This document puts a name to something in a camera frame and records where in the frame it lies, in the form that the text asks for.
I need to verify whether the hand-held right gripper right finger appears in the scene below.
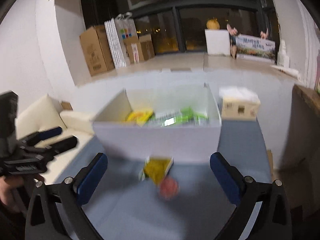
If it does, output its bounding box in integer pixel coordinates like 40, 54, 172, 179
209, 152, 293, 240

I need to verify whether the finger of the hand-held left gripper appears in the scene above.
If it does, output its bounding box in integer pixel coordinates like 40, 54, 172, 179
18, 127, 63, 146
21, 136, 78, 156

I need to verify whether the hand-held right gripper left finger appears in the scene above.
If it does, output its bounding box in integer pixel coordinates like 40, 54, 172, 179
25, 152, 108, 240

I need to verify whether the yellow noodle snack packet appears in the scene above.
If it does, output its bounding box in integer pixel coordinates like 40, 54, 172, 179
139, 156, 174, 186

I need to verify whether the white cardboard box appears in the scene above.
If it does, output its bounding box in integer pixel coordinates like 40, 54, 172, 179
92, 82, 222, 165

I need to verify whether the person's left hand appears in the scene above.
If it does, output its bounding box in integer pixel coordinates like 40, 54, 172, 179
0, 174, 45, 213

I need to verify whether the cream sofa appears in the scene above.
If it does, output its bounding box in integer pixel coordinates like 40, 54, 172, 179
15, 94, 97, 183

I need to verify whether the flat cardboard piece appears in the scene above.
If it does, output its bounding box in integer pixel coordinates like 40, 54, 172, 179
266, 150, 274, 178

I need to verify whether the green snack packet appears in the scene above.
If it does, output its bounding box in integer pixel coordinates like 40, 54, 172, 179
175, 107, 209, 126

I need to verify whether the yellow tissue pack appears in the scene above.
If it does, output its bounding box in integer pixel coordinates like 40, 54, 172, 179
219, 87, 261, 121

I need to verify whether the clear silver snack packet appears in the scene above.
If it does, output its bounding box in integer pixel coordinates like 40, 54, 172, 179
147, 112, 181, 128

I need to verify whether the tall brown cardboard box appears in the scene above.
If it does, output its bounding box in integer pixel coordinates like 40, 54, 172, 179
80, 25, 116, 77

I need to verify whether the brown wooden cabinet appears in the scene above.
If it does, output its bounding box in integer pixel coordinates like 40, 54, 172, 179
281, 84, 320, 220

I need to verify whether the dotted white paper bag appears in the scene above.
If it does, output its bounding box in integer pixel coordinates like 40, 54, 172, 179
104, 12, 138, 69

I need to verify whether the open brown cardboard box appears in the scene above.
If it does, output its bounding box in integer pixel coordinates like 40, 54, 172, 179
123, 34, 155, 64

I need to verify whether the printed long carton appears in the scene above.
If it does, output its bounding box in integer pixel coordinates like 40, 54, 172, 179
236, 34, 276, 63

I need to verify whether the white foam box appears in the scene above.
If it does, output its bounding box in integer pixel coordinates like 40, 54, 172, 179
205, 29, 231, 56

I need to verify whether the white plastic bottle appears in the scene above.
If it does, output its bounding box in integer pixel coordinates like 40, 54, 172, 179
277, 40, 290, 68

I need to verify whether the pink pig figure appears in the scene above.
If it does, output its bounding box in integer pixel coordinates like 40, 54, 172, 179
226, 24, 238, 59

